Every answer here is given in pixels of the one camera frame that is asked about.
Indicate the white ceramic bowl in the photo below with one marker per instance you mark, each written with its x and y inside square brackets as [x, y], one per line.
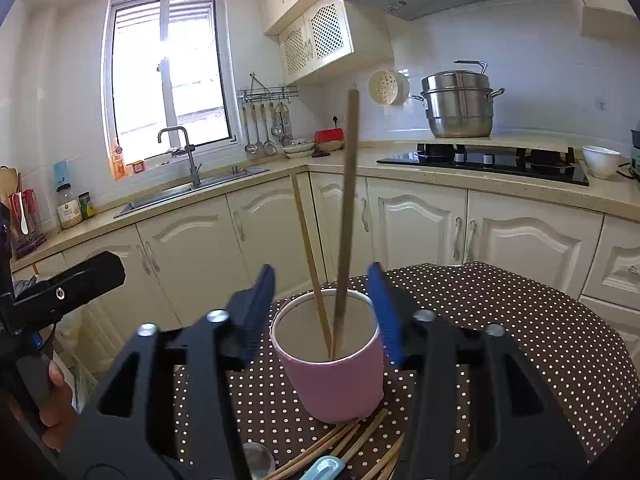
[601, 161]

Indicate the hanging metal ladle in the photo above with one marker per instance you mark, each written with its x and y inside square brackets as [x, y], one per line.
[248, 147]
[269, 146]
[257, 147]

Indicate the stack of small bowls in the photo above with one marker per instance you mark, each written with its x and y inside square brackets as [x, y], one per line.
[299, 147]

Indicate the person's left hand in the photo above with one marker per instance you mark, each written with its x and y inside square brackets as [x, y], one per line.
[57, 405]

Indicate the metal spoon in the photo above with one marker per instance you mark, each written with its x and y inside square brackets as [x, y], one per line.
[257, 460]

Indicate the black gas stove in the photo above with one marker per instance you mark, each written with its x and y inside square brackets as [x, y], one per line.
[480, 162]

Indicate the metal wall utensil rack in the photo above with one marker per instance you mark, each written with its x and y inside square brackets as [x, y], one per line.
[267, 92]

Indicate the white framed window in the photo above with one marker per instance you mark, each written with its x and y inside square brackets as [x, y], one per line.
[167, 75]

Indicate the cream plastic colander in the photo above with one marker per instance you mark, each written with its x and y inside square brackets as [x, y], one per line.
[384, 87]

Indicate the pink utensil holder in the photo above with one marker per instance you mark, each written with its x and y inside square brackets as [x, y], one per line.
[330, 385]

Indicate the metal kitchen faucet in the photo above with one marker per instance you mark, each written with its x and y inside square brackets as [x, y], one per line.
[179, 152]

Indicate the green kitchen appliance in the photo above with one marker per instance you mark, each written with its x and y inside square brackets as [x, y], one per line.
[635, 155]

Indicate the red kitchen container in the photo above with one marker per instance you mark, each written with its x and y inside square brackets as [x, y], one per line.
[329, 136]

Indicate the stainless steel sink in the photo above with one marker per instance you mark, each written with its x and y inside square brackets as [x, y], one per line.
[190, 191]

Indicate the hanging metal whisk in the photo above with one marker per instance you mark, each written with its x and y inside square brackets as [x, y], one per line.
[282, 125]

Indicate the cream base kitchen cabinets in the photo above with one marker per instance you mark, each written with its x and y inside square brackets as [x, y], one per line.
[425, 225]

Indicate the orange packet on sill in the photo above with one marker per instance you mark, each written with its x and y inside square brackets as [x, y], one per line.
[118, 160]

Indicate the brown polka-dot tablecloth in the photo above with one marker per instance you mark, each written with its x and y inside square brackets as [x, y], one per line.
[525, 320]

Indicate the wall power outlet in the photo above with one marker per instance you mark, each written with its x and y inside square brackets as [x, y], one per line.
[337, 120]

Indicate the stainless steel steamer pot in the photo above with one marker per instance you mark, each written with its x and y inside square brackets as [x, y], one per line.
[457, 105]

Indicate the countertop cutlery holder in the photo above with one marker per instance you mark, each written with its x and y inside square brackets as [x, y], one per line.
[25, 220]

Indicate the dark wooden chopstick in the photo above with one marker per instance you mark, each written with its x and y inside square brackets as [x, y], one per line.
[347, 210]

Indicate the light blue knife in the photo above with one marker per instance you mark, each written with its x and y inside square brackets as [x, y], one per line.
[320, 469]

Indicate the small dark jar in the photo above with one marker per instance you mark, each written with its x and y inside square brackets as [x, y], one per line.
[86, 206]

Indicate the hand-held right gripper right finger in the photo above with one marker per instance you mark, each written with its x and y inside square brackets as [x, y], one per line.
[385, 310]

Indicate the cream upper wall cabinets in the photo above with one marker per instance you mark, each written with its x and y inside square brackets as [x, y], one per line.
[320, 35]

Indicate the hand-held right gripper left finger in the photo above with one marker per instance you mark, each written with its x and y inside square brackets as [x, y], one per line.
[260, 310]

